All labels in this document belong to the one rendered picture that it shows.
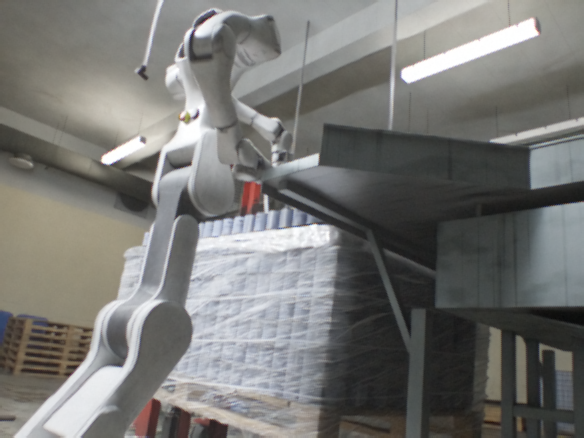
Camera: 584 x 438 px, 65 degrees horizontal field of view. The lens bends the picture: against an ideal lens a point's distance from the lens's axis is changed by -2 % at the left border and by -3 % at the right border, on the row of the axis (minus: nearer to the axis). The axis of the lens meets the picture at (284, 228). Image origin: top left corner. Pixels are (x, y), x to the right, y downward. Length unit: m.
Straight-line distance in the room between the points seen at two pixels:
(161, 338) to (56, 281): 9.33
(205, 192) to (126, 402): 0.56
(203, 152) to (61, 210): 9.39
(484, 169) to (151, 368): 0.89
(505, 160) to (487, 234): 0.18
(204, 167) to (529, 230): 0.82
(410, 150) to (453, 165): 0.10
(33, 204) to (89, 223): 1.19
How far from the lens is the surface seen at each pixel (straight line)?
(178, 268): 1.25
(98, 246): 10.81
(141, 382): 1.15
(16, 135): 9.79
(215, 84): 1.13
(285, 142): 2.01
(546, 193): 1.20
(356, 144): 1.08
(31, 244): 10.36
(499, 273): 1.16
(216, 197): 1.30
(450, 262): 1.22
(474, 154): 1.15
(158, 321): 1.16
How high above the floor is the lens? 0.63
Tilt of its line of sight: 16 degrees up
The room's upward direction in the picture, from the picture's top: 7 degrees clockwise
